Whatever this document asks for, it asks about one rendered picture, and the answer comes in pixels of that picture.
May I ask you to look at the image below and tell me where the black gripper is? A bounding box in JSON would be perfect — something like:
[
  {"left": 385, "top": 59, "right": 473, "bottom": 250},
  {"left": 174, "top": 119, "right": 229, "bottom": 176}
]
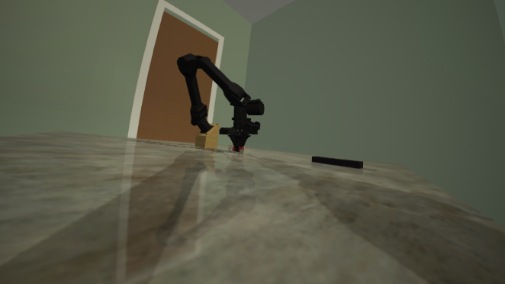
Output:
[{"left": 219, "top": 115, "right": 258, "bottom": 152}]

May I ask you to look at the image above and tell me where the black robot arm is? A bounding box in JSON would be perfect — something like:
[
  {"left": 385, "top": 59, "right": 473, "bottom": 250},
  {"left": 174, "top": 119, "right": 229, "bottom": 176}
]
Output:
[{"left": 177, "top": 53, "right": 265, "bottom": 134}]

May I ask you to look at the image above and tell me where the black rectangular bar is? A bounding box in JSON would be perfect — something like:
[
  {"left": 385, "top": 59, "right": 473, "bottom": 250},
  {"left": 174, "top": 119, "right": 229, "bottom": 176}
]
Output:
[{"left": 312, "top": 157, "right": 363, "bottom": 169}]

